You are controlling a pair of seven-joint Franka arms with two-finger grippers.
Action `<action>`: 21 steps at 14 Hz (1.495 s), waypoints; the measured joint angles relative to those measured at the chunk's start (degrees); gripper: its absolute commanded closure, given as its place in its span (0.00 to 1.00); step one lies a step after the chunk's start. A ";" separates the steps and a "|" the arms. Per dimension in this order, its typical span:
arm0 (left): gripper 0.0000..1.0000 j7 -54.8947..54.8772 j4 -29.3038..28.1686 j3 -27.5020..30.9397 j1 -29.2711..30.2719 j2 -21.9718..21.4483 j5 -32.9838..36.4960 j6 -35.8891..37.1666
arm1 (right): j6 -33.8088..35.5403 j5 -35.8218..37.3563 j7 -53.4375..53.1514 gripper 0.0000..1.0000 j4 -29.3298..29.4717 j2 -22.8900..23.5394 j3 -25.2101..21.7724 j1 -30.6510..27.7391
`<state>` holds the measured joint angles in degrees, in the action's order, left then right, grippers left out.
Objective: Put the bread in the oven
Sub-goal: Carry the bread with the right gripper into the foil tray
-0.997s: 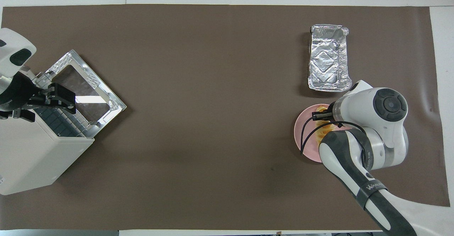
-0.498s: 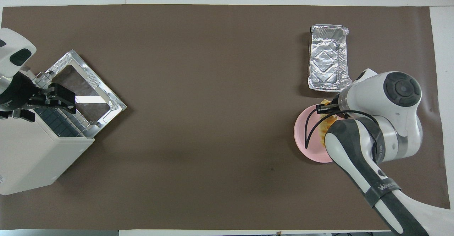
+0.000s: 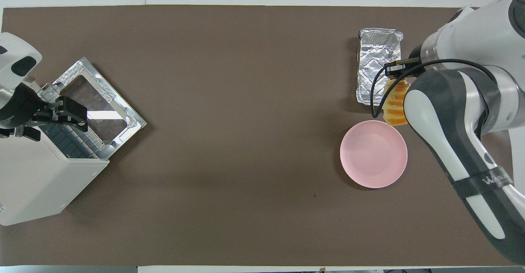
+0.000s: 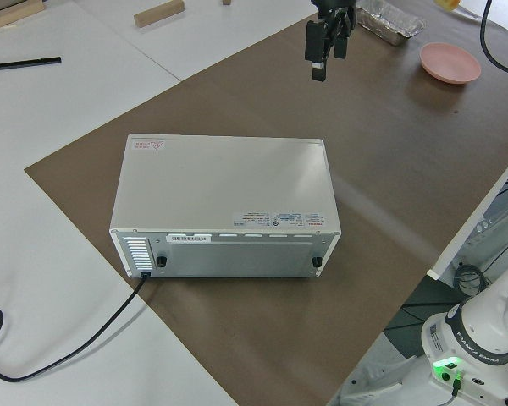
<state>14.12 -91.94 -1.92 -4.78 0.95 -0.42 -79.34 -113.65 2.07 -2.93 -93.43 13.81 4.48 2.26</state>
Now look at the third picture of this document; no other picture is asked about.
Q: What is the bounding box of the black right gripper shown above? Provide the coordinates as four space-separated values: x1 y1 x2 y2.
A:
388 44 425 79

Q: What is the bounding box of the pink round plate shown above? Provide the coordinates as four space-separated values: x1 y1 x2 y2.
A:
340 120 408 189

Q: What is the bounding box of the white toaster oven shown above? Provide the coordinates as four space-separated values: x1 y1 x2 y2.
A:
0 117 110 227

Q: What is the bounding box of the glass oven door silver frame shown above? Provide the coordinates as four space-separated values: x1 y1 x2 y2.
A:
48 57 147 160

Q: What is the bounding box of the wire oven rack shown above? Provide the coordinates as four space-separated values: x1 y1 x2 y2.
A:
39 123 103 160

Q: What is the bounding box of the brown table mat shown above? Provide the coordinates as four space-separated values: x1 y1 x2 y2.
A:
0 5 522 266

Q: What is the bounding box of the orange striped bread roll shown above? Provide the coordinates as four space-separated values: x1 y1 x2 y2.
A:
381 78 411 126

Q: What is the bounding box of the aluminium foil tray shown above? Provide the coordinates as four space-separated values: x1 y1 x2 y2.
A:
355 28 407 107

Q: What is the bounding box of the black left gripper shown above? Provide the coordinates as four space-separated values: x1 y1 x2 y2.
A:
0 85 89 142

